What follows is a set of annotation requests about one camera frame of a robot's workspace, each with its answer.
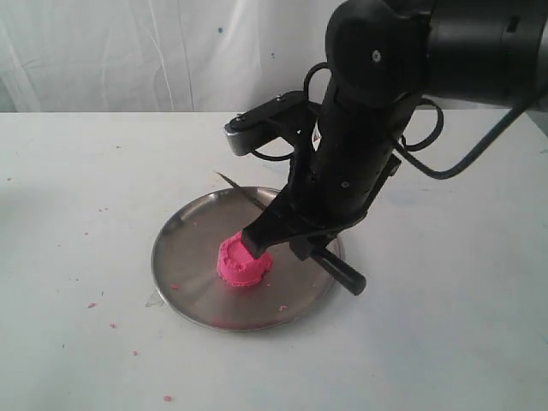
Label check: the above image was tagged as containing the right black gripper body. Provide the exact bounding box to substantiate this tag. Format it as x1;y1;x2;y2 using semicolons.
285;80;420;231

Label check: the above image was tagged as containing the black knife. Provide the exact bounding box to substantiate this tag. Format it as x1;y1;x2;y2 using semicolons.
216;171;366;296

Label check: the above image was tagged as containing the pink play dough lump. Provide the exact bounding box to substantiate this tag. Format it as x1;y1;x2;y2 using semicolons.
217;231;273;287

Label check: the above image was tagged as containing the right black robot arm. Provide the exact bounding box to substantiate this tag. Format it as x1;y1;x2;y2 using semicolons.
225;1;547;259

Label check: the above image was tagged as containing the round stainless steel plate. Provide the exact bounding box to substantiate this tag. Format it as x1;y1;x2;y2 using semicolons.
152;188;335;331

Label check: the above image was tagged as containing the clear tape piece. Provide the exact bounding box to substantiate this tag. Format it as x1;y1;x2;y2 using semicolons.
145;289;165;308

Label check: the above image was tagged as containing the white backdrop curtain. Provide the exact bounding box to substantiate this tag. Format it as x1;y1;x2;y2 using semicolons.
1;1;346;112

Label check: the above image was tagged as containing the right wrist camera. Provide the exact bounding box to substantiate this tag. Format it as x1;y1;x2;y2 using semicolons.
224;91;320;157

